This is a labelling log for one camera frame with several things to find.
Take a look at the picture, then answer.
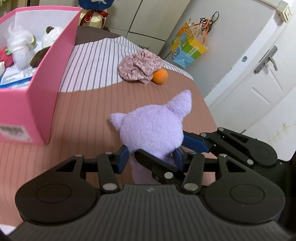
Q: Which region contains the pink strawberry plush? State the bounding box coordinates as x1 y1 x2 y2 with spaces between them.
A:
0 47 14 68

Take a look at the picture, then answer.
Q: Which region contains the white mesh bath pouf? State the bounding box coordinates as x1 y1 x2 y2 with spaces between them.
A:
5 22 34 69

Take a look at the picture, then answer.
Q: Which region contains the beige wardrobe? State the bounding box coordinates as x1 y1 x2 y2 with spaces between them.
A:
105 0 190 54

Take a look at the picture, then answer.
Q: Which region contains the blue wet wipes pack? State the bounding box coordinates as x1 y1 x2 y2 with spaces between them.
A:
0 77 32 89

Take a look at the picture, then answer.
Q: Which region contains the colourful paper gift bag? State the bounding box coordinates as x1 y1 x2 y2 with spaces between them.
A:
171 22 208 68

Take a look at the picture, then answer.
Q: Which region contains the white brown panda plush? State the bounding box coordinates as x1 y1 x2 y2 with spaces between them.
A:
30 26 64 68

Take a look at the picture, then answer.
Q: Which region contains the cream gift box red ribbon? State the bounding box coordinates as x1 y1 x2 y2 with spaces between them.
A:
78 9 108 29

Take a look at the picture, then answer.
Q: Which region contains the flower bouquet blue wrap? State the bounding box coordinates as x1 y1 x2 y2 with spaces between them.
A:
78 0 114 11

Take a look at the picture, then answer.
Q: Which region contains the white door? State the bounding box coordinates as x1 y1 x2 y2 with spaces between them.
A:
211 15 295 161

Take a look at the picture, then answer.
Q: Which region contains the orange ball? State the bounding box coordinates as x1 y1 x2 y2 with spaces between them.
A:
152 68 168 85

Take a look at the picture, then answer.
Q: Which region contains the green round plush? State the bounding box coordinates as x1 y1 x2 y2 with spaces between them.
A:
31 36 36 47

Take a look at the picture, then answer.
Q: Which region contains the pink floral fabric cap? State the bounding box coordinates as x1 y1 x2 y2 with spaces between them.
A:
117 49 163 85

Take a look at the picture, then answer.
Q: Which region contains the purple cat plush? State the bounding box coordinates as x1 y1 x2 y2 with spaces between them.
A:
110 90 192 185

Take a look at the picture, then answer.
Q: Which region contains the striped pink bed sheet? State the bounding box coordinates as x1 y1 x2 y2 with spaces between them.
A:
1 27 217 226

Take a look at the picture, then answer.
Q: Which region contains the pink cardboard storage box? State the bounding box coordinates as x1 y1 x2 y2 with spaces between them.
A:
1 6 81 145

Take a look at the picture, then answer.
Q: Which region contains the white wet wipes pack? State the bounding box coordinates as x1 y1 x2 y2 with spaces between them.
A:
1 65 37 85

